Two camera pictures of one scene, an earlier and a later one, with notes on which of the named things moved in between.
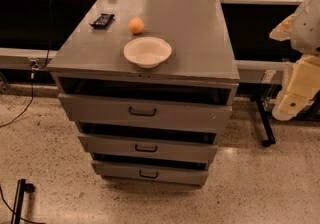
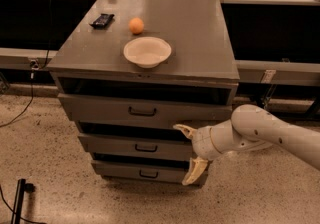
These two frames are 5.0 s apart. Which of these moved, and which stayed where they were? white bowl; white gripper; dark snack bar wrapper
Moved: white gripper
Stayed: dark snack bar wrapper; white bowl
